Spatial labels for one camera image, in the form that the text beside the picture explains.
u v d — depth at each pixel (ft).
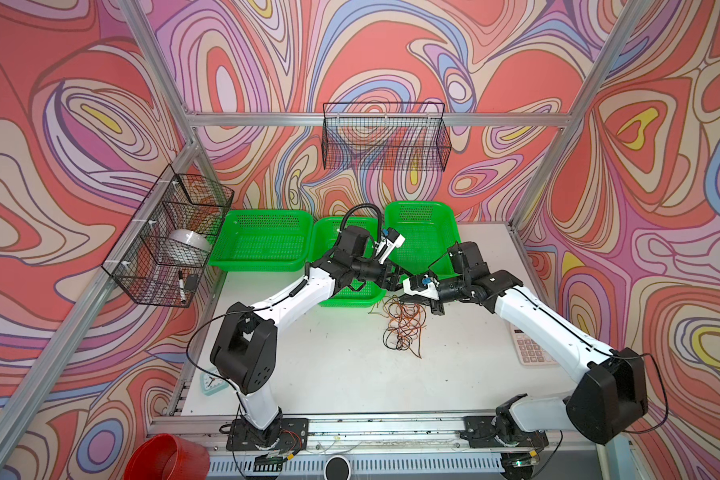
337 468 2.14
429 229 3.91
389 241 2.35
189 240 2.39
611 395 1.32
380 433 2.46
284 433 2.40
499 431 2.22
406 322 3.05
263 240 3.77
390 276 2.31
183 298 2.30
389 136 3.15
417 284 2.00
